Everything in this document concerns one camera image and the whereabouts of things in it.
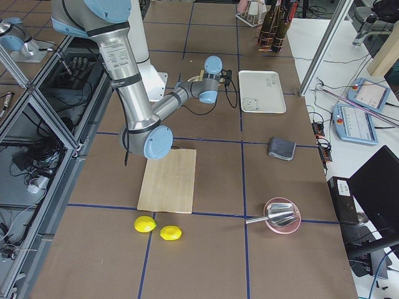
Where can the bread slice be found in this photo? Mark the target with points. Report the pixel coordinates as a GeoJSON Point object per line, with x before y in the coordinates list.
{"type": "Point", "coordinates": [203, 74]}

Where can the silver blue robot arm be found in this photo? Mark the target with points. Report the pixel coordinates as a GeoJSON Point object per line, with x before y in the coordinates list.
{"type": "Point", "coordinates": [117, 29]}
{"type": "Point", "coordinates": [16, 39]}

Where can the cream bear serving tray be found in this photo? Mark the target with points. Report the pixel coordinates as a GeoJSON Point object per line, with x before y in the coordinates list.
{"type": "Point", "coordinates": [261, 92]}

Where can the wooden cutting board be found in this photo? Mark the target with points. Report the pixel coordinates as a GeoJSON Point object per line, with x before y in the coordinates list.
{"type": "Point", "coordinates": [168, 183]}

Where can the folded grey cloth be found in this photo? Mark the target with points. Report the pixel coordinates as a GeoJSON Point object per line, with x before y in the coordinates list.
{"type": "Point", "coordinates": [281, 148]}

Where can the yellow lemon right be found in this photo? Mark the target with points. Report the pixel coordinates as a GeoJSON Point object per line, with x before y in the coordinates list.
{"type": "Point", "coordinates": [170, 232]}

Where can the yellow lemon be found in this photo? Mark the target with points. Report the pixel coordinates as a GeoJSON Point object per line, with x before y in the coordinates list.
{"type": "Point", "coordinates": [144, 224]}
{"type": "Point", "coordinates": [170, 232]}

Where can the yellow lemon left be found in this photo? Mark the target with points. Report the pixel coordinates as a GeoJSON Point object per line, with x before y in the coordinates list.
{"type": "Point", "coordinates": [144, 224]}

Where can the metal scoop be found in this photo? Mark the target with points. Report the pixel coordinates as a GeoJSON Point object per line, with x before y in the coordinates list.
{"type": "Point", "coordinates": [278, 214]}

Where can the pink bowl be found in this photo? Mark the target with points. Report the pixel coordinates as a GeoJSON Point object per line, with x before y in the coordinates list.
{"type": "Point", "coordinates": [289, 229]}

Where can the green wine bottle middle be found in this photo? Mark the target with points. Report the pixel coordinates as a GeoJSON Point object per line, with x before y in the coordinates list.
{"type": "Point", "coordinates": [268, 22]}

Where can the green wine bottle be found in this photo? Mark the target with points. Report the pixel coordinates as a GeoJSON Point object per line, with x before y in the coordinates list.
{"type": "Point", "coordinates": [268, 22]}
{"type": "Point", "coordinates": [282, 24]}

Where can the green wine bottle front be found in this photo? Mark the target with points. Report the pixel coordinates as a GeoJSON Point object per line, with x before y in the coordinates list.
{"type": "Point", "coordinates": [282, 24]}

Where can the black computer box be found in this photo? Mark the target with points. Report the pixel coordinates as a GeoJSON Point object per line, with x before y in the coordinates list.
{"type": "Point", "coordinates": [342, 200]}

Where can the light pink cup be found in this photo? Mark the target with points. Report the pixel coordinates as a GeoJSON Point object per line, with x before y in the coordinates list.
{"type": "Point", "coordinates": [242, 6]}

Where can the blue teach pendant near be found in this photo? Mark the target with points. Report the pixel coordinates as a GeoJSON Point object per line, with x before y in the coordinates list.
{"type": "Point", "coordinates": [354, 125]}

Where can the blue teach pendant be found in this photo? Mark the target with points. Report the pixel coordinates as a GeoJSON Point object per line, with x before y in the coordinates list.
{"type": "Point", "coordinates": [354, 125]}
{"type": "Point", "coordinates": [369, 94]}

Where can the blue teach pendant far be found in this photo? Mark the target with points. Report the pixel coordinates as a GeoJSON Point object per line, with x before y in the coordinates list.
{"type": "Point", "coordinates": [369, 94]}

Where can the black monitor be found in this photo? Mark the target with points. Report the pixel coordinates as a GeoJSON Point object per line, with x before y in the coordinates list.
{"type": "Point", "coordinates": [375, 187]}

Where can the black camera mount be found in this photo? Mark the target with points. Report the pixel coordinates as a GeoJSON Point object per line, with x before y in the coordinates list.
{"type": "Point", "coordinates": [226, 77]}

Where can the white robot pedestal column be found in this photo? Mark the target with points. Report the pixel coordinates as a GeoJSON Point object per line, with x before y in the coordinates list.
{"type": "Point", "coordinates": [154, 81]}

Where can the copper wire bottle rack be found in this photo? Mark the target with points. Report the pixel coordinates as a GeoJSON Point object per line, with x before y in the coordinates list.
{"type": "Point", "coordinates": [269, 41]}

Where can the white wire cup rack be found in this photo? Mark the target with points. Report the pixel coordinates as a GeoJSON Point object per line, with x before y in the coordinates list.
{"type": "Point", "coordinates": [254, 14]}

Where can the aluminium frame post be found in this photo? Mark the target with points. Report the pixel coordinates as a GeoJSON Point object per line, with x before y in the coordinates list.
{"type": "Point", "coordinates": [330, 32]}

